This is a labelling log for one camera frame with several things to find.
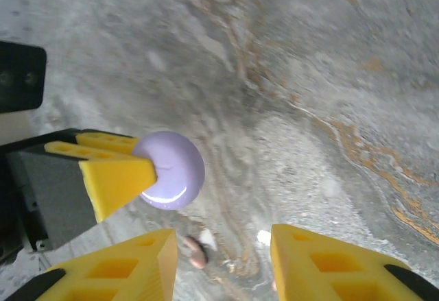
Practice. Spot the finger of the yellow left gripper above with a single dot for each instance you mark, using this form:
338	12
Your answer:
116	184
106	141

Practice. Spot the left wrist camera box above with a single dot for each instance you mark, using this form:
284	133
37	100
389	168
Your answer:
20	76

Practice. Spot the purple round charging case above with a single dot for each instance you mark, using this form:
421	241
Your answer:
178	174

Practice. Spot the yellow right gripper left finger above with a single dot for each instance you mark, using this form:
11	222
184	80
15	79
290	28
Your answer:
120	270

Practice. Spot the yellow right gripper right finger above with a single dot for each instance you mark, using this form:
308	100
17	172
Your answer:
329	266

